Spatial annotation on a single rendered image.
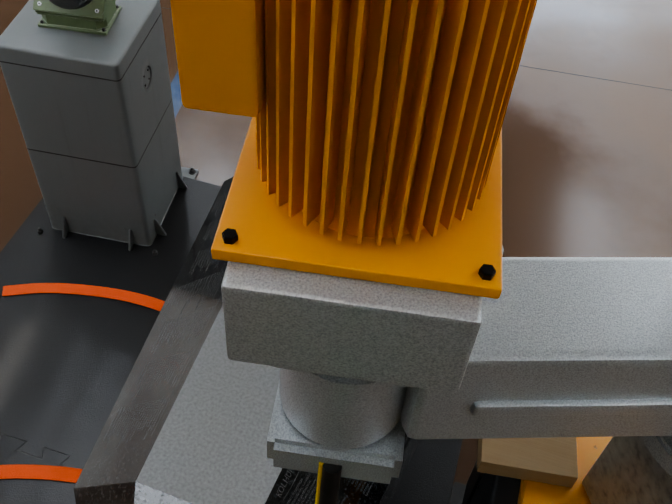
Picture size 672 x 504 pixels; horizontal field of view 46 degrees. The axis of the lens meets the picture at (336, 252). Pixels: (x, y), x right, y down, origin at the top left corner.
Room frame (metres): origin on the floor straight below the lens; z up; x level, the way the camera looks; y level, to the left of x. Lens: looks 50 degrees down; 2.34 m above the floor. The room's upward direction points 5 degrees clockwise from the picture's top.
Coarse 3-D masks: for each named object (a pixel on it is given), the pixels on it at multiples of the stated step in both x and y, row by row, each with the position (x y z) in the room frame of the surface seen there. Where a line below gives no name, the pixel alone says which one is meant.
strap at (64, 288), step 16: (16, 288) 1.67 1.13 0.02; (32, 288) 1.67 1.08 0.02; (48, 288) 1.68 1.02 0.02; (64, 288) 1.69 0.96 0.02; (80, 288) 1.69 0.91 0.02; (96, 288) 1.70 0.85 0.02; (112, 288) 1.70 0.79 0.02; (144, 304) 1.65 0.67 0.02; (160, 304) 1.65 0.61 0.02; (16, 464) 1.01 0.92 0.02; (64, 480) 0.97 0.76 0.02
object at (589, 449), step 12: (588, 444) 0.84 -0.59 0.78; (600, 444) 0.84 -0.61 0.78; (588, 456) 0.81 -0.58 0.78; (588, 468) 0.78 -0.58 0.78; (576, 480) 0.75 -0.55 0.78; (528, 492) 0.72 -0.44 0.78; (540, 492) 0.72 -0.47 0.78; (552, 492) 0.72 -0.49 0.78; (564, 492) 0.72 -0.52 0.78; (576, 492) 0.73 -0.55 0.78
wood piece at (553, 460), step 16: (480, 448) 0.79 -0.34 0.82; (496, 448) 0.78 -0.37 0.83; (512, 448) 0.79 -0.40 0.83; (528, 448) 0.79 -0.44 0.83; (544, 448) 0.79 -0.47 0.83; (560, 448) 0.80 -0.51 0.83; (576, 448) 0.80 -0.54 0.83; (480, 464) 0.75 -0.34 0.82; (496, 464) 0.75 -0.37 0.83; (512, 464) 0.75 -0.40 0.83; (528, 464) 0.75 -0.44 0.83; (544, 464) 0.76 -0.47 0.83; (560, 464) 0.76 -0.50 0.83; (576, 464) 0.76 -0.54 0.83; (528, 480) 0.74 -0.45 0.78; (544, 480) 0.74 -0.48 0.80; (560, 480) 0.74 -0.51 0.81
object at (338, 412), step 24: (288, 384) 0.56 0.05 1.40; (312, 384) 0.53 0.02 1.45; (336, 384) 0.52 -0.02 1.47; (360, 384) 0.52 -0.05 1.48; (384, 384) 0.53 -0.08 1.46; (288, 408) 0.56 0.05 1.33; (312, 408) 0.53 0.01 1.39; (336, 408) 0.52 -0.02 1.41; (360, 408) 0.52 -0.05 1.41; (384, 408) 0.54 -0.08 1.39; (312, 432) 0.53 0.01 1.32; (336, 432) 0.52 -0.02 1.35; (360, 432) 0.52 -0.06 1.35; (384, 432) 0.54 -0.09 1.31
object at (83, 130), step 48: (144, 0) 2.27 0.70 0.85; (0, 48) 1.97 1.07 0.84; (48, 48) 1.97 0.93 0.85; (96, 48) 1.99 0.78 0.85; (144, 48) 2.13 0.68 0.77; (48, 96) 1.95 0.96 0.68; (96, 96) 1.93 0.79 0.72; (144, 96) 2.07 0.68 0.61; (48, 144) 1.96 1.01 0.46; (96, 144) 1.94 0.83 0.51; (144, 144) 2.01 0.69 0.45; (48, 192) 1.96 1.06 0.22; (96, 192) 1.94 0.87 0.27; (144, 192) 1.95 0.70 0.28; (144, 240) 1.92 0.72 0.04
